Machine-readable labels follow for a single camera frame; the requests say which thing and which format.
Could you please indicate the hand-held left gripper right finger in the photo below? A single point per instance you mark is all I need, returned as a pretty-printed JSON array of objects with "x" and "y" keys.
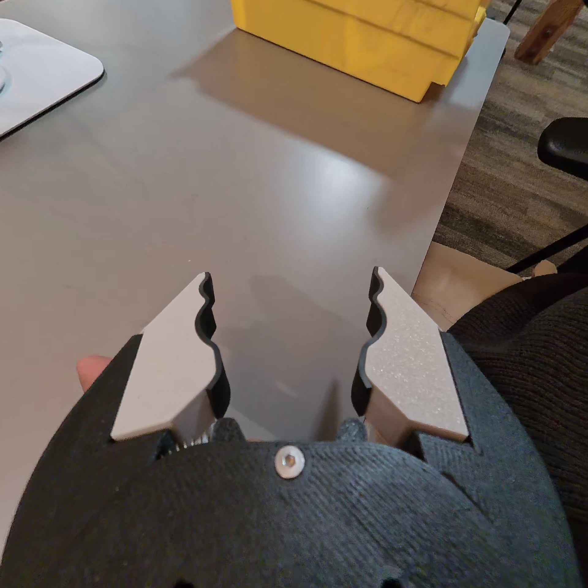
[{"x": 413, "y": 367}]

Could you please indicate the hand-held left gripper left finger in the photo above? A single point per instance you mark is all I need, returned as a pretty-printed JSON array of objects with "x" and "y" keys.
[{"x": 170, "y": 367}]

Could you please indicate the yellow storage bin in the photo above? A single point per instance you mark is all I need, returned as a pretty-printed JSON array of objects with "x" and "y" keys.
[{"x": 367, "y": 46}]

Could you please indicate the grey desk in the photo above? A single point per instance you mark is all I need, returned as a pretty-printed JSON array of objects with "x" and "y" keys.
[{"x": 229, "y": 183}]

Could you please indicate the person's left hand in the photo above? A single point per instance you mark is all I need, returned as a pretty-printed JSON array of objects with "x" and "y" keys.
[{"x": 92, "y": 367}]

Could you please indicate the person's black knit sweater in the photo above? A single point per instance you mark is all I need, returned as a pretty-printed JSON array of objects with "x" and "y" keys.
[{"x": 528, "y": 367}]

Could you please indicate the black thin pole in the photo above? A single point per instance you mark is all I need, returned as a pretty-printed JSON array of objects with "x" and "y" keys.
[{"x": 546, "y": 250}]

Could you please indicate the instruction sheet on stand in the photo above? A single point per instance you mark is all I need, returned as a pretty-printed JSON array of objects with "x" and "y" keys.
[{"x": 46, "y": 69}]

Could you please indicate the wooden post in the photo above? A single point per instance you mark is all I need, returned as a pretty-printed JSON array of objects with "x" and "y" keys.
[{"x": 546, "y": 32}]

